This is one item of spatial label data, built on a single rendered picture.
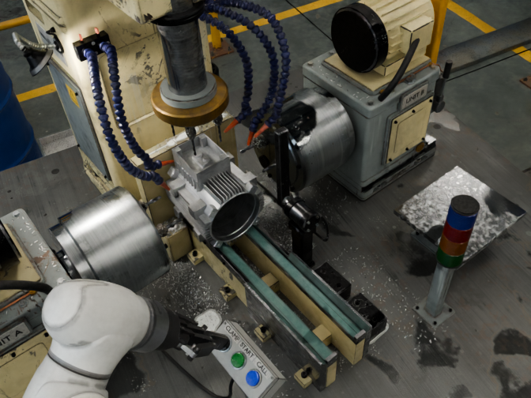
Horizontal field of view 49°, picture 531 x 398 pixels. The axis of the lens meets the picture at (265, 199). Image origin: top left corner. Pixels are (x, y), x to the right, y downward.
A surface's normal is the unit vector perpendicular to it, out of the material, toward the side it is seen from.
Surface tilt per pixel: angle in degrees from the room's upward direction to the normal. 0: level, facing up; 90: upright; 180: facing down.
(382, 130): 90
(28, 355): 90
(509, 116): 0
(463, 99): 0
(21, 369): 90
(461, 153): 0
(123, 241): 43
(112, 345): 81
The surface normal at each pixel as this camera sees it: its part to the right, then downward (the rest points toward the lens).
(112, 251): 0.42, -0.06
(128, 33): 0.62, 0.55
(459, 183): -0.05, -0.68
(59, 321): -0.39, -0.22
